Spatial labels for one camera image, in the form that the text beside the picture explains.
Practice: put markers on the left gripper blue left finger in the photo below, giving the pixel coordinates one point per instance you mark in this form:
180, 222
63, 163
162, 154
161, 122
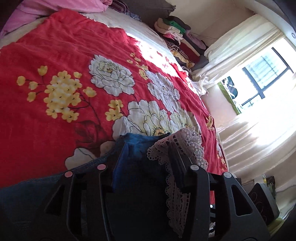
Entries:
76, 207

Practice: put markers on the stack of folded clothes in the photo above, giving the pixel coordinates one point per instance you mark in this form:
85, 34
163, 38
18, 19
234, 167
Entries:
188, 50

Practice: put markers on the pink bed sheet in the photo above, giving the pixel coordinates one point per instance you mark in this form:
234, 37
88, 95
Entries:
15, 14

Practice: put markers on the window with dark frame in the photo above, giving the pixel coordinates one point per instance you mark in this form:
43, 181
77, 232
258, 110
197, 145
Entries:
269, 73

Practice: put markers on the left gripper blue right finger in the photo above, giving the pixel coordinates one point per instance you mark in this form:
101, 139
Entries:
219, 208

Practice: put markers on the striped purple pillow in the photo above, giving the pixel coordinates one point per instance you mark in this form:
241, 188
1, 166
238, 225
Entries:
123, 8

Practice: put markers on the cream curtain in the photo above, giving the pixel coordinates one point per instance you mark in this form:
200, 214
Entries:
260, 140

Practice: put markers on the red floral blanket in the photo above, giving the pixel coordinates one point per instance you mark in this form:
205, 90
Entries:
73, 85

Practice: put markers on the grey padded headboard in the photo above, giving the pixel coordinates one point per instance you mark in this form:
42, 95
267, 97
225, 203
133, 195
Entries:
150, 10

